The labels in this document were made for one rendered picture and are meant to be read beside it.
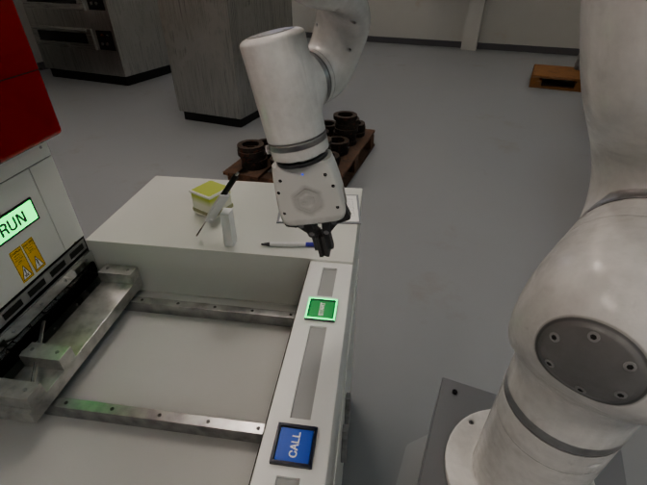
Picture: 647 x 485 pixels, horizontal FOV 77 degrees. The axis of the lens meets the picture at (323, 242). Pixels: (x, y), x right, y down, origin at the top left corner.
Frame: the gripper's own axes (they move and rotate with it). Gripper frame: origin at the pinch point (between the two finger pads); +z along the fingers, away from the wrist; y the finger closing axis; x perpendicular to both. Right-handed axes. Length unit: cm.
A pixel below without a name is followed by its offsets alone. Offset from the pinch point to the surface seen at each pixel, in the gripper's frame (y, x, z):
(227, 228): -25.2, 17.1, 5.0
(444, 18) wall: 112, 938, 84
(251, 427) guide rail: -15.0, -18.0, 23.9
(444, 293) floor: 26, 120, 120
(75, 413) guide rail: -47, -19, 18
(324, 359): -1.5, -11.1, 15.6
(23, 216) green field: -57, 3, -11
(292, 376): -6.1, -15.1, 14.6
